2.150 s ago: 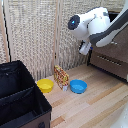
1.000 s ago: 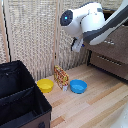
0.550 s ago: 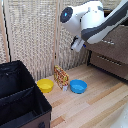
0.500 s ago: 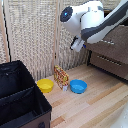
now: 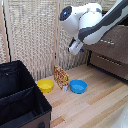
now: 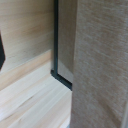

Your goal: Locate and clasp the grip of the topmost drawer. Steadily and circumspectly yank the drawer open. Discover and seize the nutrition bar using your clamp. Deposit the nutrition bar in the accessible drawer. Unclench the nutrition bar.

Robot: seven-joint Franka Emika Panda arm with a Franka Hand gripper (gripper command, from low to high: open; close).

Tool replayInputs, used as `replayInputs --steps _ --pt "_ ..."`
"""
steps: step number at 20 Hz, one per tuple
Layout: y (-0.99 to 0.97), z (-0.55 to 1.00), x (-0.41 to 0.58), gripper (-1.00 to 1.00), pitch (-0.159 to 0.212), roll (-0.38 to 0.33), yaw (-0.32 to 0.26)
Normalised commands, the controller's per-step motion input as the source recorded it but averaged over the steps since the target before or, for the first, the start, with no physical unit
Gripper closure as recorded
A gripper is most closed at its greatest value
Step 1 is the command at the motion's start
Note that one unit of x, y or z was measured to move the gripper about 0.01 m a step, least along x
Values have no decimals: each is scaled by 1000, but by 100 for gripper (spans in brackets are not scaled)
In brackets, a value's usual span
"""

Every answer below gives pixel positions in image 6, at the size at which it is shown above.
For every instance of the dark-framed drawer cabinet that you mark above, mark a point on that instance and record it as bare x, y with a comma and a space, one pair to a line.
55, 40

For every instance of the grey cabinet panel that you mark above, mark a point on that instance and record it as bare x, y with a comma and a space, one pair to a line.
100, 66

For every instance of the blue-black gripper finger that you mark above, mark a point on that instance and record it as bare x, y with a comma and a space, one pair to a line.
1, 51

